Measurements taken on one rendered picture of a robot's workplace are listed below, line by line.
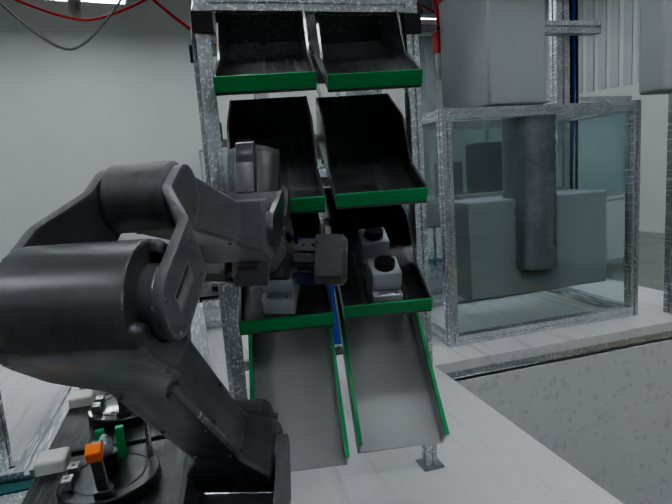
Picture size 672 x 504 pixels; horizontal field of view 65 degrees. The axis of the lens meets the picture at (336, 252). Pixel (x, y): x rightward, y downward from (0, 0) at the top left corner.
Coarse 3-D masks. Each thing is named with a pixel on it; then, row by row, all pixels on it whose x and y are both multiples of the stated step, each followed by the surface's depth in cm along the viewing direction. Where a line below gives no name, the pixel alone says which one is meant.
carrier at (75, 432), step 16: (80, 400) 105; (96, 400) 100; (112, 400) 102; (80, 416) 101; (96, 416) 96; (112, 416) 96; (128, 416) 95; (64, 432) 95; (80, 432) 94; (112, 432) 93; (128, 432) 93; (144, 432) 92; (80, 448) 88
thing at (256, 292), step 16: (304, 224) 96; (320, 224) 82; (240, 288) 77; (256, 288) 80; (304, 288) 80; (320, 288) 80; (240, 304) 74; (256, 304) 77; (304, 304) 77; (320, 304) 77; (240, 320) 71; (256, 320) 71; (272, 320) 71; (288, 320) 72; (304, 320) 72; (320, 320) 72
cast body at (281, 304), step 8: (272, 280) 68; (264, 288) 70; (272, 288) 70; (280, 288) 69; (288, 288) 69; (296, 288) 72; (264, 296) 70; (272, 296) 70; (280, 296) 70; (288, 296) 70; (296, 296) 72; (264, 304) 70; (272, 304) 70; (280, 304) 70; (288, 304) 70; (296, 304) 72; (264, 312) 71; (272, 312) 71; (280, 312) 71; (288, 312) 71
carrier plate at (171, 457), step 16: (128, 448) 87; (144, 448) 87; (160, 448) 86; (176, 448) 86; (160, 464) 82; (176, 464) 81; (48, 480) 79; (176, 480) 77; (32, 496) 75; (48, 496) 75; (160, 496) 73; (176, 496) 73
